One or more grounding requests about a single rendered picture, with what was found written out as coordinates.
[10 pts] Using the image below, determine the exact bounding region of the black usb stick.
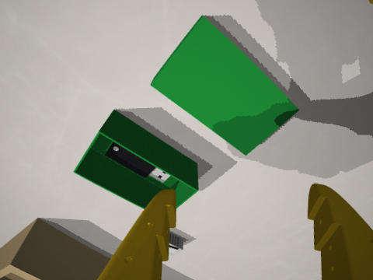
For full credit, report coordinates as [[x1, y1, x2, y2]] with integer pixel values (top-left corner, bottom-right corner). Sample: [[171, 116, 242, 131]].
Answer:
[[105, 142, 170, 182]]

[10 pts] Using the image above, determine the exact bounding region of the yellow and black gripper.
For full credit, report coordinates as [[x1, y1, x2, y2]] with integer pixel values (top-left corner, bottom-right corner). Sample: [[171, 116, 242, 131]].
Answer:
[[97, 184, 373, 280]]

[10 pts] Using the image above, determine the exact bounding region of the tan open tray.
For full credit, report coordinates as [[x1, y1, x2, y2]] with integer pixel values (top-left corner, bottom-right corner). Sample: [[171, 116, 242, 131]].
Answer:
[[0, 218, 110, 280]]

